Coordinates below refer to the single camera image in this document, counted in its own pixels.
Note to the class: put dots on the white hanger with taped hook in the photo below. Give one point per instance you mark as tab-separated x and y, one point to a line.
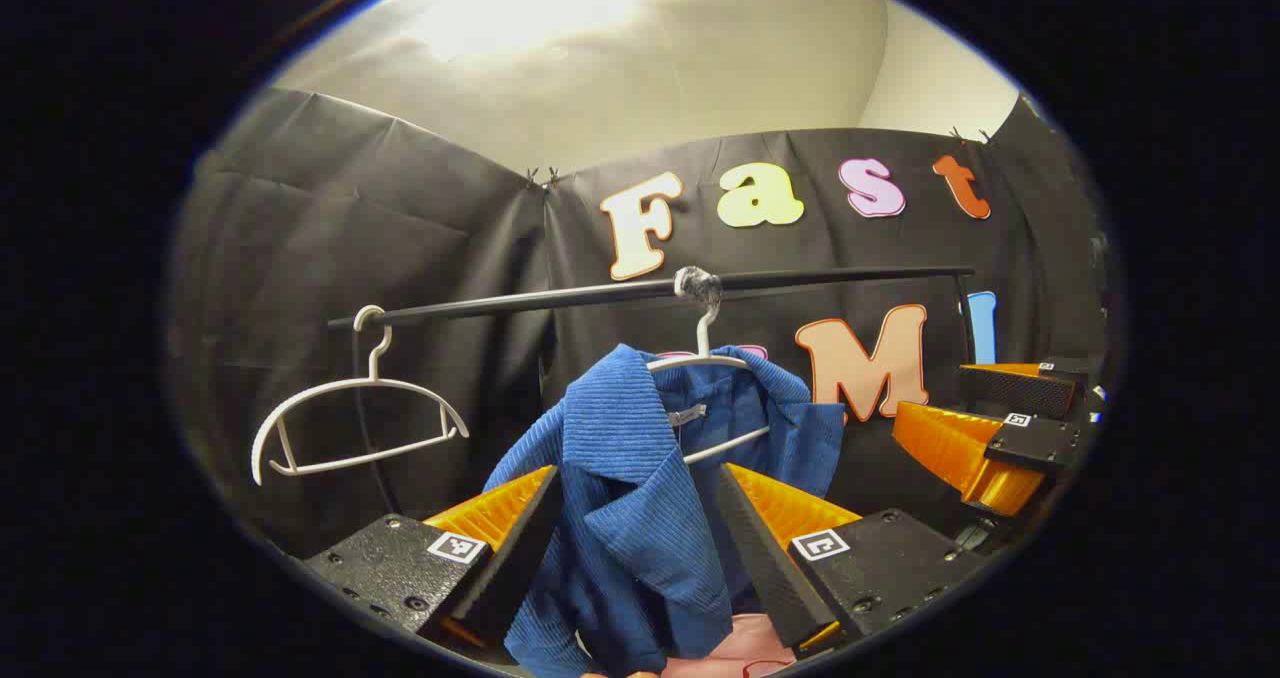
703	338

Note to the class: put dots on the grey tape wrap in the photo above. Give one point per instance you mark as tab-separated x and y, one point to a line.
697	284

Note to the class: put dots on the pink laundry hamper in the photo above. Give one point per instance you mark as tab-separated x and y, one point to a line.
735	653

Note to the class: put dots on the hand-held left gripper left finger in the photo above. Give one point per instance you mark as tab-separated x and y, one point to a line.
515	568

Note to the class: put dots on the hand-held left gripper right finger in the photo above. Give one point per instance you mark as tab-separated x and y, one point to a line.
765	568

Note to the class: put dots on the black backdrop cloth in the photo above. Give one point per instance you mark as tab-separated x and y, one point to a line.
350	208

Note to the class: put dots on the white plastic hanger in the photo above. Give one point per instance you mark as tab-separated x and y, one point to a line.
372	379

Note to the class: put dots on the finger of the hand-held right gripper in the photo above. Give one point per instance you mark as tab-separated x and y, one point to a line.
1015	391
1030	443

